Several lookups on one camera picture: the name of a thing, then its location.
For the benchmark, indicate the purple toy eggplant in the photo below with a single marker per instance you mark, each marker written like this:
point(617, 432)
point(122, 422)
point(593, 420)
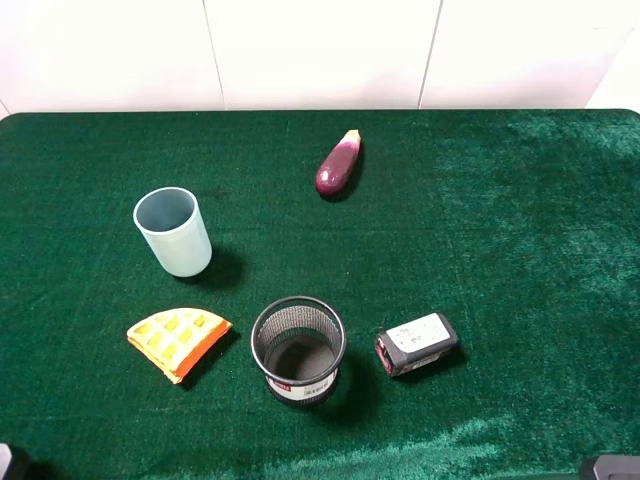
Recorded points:
point(336, 169)

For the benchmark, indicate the black mesh pen holder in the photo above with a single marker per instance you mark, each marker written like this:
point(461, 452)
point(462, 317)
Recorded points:
point(299, 342)

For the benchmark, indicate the light blue plastic cup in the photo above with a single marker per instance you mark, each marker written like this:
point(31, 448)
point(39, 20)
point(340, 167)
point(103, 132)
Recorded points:
point(171, 223)

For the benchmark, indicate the yellow orange waffle toy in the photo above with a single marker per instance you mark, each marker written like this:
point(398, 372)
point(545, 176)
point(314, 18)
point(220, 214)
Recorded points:
point(175, 340)

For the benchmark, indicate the dark green velvet table cloth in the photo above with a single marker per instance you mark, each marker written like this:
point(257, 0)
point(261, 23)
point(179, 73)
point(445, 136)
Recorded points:
point(520, 227)

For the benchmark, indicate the black white device bottom left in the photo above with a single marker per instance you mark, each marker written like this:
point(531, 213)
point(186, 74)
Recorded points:
point(14, 462)

